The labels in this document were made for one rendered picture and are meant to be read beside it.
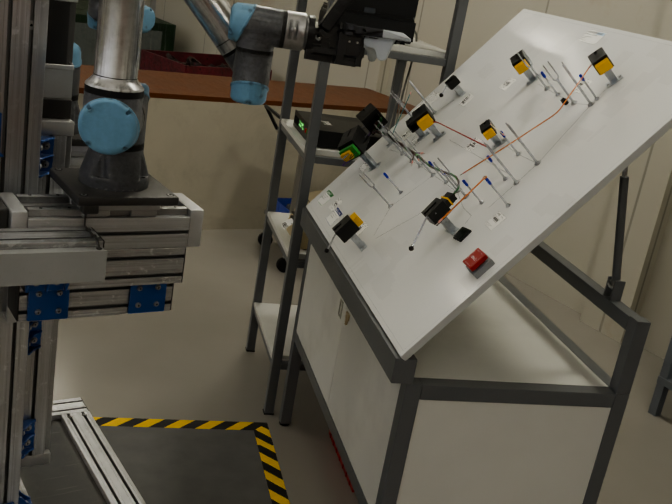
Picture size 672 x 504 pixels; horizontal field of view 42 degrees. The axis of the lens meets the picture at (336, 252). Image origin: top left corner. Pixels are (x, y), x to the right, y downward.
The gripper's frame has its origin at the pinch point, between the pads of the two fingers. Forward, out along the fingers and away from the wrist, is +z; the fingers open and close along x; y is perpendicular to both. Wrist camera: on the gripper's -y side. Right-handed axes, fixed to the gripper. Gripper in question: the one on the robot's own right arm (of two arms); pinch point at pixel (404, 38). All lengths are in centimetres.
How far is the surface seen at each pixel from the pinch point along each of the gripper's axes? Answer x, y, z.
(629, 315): -20, 56, 72
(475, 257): -14, 45, 28
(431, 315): -15, 61, 20
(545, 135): -43, 16, 50
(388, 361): -15, 73, 12
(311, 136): -128, 30, -2
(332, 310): -84, 80, 8
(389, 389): -23, 83, 15
